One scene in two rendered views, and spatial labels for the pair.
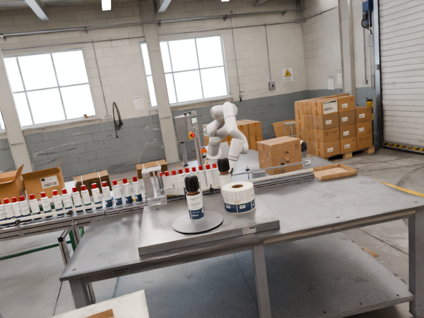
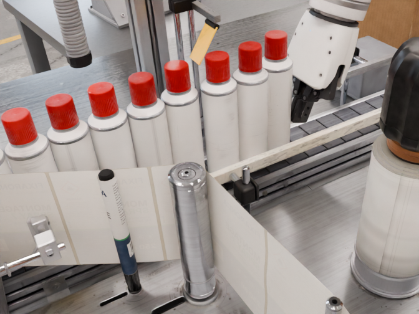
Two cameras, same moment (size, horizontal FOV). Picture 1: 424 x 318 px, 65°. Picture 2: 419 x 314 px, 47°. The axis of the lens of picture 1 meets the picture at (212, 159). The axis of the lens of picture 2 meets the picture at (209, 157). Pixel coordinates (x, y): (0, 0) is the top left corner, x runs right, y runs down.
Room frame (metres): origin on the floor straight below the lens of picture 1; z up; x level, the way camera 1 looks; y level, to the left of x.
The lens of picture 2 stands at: (1.92, 0.24, 1.37)
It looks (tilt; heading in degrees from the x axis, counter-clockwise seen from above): 37 degrees down; 342
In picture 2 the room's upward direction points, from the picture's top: 5 degrees counter-clockwise
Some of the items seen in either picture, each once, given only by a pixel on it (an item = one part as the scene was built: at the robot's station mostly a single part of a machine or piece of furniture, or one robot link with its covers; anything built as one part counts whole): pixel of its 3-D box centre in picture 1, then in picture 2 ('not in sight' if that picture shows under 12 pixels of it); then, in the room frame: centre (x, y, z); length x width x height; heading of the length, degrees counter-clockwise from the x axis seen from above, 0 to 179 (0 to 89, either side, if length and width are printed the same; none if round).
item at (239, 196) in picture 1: (238, 197); not in sight; (2.01, -0.14, 0.95); 0.20 x 0.20 x 0.14
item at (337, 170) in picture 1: (330, 171); not in sight; (2.60, -0.95, 0.85); 0.30 x 0.26 x 0.04; 97
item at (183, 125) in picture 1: (187, 127); not in sight; (2.55, 0.15, 1.38); 0.17 x 0.10 x 0.19; 152
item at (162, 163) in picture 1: (151, 168); not in sight; (6.97, 1.32, 0.11); 0.65 x 0.54 x 0.22; 103
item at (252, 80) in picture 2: (216, 176); (250, 109); (2.48, -0.01, 0.98); 0.05 x 0.05 x 0.20
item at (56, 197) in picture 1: (57, 203); not in sight; (2.35, 1.17, 0.98); 0.05 x 0.05 x 0.20
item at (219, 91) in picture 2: (209, 176); (221, 119); (2.48, 0.04, 0.98); 0.05 x 0.05 x 0.20
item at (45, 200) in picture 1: (46, 205); not in sight; (2.34, 1.26, 0.98); 0.05 x 0.05 x 0.20
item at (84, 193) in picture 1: (86, 198); not in sight; (2.37, 0.97, 0.98); 0.05 x 0.05 x 0.20
